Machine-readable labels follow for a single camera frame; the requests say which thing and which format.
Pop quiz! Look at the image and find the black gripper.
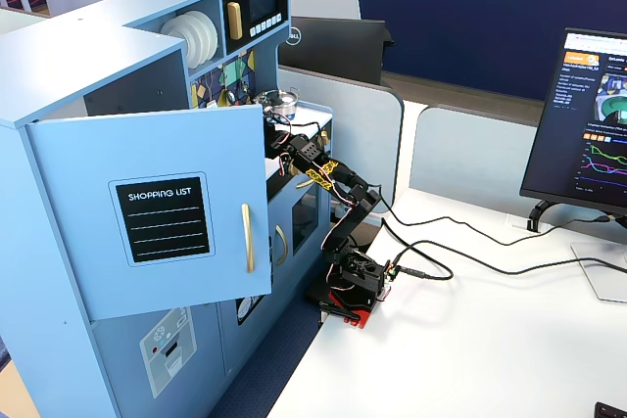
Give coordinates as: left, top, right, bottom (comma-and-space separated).
265, 116, 300, 158

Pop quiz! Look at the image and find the red black robot base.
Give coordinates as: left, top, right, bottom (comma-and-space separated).
306, 285, 393, 330

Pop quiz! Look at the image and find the silver metal pot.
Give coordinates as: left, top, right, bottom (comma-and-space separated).
253, 87, 302, 121

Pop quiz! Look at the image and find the grey rounded desk divider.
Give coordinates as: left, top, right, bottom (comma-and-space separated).
409, 104, 545, 204
277, 65, 406, 216

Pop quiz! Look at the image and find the black Dell monitor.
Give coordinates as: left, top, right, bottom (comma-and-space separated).
278, 15, 396, 87

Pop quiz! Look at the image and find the white toy plate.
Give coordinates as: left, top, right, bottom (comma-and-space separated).
188, 10, 220, 70
160, 16, 191, 43
170, 13, 208, 69

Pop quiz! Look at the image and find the black toy microwave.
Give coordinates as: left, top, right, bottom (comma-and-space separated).
220, 0, 289, 56

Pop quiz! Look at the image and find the black table clamp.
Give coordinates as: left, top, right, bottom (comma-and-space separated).
317, 300, 362, 325

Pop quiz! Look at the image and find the blue shopping list door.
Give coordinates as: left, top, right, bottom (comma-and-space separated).
24, 103, 273, 322

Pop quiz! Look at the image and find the blue toy kitchen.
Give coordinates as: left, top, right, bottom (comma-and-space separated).
0, 0, 335, 418

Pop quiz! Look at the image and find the white desk grommet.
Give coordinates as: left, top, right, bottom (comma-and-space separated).
506, 213, 553, 237

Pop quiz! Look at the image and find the monitor with lit screen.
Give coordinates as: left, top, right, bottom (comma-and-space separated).
518, 26, 627, 217

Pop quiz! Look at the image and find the silver monitor stand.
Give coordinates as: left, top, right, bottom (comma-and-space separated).
570, 214, 627, 304

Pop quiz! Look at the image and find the black keyboard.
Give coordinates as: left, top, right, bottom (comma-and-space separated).
593, 401, 627, 418

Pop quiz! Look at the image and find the gold curved cabinet handle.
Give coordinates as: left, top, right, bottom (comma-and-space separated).
273, 223, 290, 267

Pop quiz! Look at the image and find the gold cupboard door handle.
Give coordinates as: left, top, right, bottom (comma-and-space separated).
239, 202, 257, 274

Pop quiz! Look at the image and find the gold microwave handle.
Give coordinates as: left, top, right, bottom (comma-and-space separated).
225, 1, 245, 41

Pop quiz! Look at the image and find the black power cable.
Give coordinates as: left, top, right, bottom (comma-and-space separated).
379, 219, 627, 283

